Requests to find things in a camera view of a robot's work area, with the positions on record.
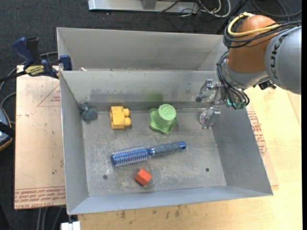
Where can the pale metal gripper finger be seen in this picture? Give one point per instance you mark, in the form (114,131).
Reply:
(206,88)
(209,117)

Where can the green star-based toy cup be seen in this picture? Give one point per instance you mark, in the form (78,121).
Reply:
(164,118)

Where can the grey metal bin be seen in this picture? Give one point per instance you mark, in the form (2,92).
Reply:
(153,152)

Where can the blue round hairbrush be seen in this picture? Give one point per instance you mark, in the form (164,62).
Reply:
(144,152)

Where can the orange-red cube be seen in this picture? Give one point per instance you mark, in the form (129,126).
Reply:
(143,176)

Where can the yellow toy building block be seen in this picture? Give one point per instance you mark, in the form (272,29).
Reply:
(118,117)

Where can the dark grey-blue toy lump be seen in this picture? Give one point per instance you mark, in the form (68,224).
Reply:
(88,112)

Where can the brown cardboard board, red print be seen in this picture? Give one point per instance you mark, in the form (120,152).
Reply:
(38,140)

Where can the black cylinder on white bracket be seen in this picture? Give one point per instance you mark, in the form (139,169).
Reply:
(267,84)

